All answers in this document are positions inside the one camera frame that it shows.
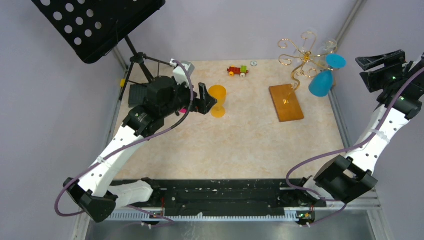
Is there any blue wine glass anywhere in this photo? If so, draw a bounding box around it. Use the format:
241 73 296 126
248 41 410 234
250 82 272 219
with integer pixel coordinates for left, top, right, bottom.
308 53 347 98

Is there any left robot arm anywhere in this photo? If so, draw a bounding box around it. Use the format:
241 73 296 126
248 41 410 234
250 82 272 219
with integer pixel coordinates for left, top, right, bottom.
63 76 218 223

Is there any aluminium frame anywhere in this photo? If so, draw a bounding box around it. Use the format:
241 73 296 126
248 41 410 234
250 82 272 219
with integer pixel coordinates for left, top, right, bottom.
72 191 394 240

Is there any colourful toy train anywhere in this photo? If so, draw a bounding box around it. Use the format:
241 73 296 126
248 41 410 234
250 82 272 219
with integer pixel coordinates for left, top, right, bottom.
227 65 249 78

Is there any gold wine glass rack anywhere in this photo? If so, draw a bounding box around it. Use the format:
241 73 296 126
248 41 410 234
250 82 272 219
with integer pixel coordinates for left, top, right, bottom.
277 38 326 114

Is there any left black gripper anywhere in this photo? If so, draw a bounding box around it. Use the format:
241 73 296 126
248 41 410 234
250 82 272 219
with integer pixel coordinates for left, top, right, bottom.
161 76 217 117

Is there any black foot pedal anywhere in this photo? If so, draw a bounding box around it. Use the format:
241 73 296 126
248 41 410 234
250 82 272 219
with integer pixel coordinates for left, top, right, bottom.
128 83 147 108

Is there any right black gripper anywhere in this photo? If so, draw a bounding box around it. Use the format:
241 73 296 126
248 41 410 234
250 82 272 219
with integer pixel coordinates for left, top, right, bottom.
354 49 406 92

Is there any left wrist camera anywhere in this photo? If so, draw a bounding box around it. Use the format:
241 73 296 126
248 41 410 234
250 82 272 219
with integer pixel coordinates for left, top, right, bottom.
169 58 195 85

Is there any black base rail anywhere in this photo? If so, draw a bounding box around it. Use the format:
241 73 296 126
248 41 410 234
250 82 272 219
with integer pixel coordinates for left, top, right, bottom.
133 179 327 217

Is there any black perforated music stand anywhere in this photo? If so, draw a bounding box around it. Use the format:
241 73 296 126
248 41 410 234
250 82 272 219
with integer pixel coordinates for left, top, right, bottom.
30 0 175 102

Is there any clear wine glass right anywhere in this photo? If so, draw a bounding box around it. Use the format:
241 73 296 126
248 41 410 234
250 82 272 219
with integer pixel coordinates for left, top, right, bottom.
318 38 338 59

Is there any yellow wine glass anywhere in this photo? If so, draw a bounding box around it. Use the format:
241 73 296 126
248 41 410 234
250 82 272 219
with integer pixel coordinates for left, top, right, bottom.
208 85 227 118

